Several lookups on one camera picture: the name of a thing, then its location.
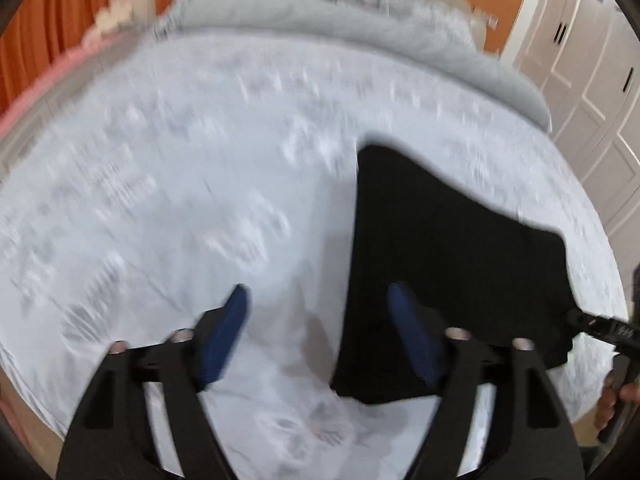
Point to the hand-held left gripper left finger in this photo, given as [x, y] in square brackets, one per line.
[225, 335]

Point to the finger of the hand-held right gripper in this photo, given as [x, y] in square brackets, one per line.
[605, 329]

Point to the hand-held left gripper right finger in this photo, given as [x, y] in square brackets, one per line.
[415, 340]

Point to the black pants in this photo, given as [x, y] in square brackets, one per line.
[440, 260]

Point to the person's right hand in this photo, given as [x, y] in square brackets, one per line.
[606, 402]

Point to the bed with butterfly sheet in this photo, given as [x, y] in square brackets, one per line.
[175, 185]

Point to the white wardrobe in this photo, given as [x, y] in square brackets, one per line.
[585, 60]

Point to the grey-blue duvet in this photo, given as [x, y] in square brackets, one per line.
[350, 40]

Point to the pink blanket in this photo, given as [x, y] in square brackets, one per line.
[40, 85]

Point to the white flower plush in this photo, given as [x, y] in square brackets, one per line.
[110, 20]

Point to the butterfly print pillow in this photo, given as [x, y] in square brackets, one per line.
[400, 0]

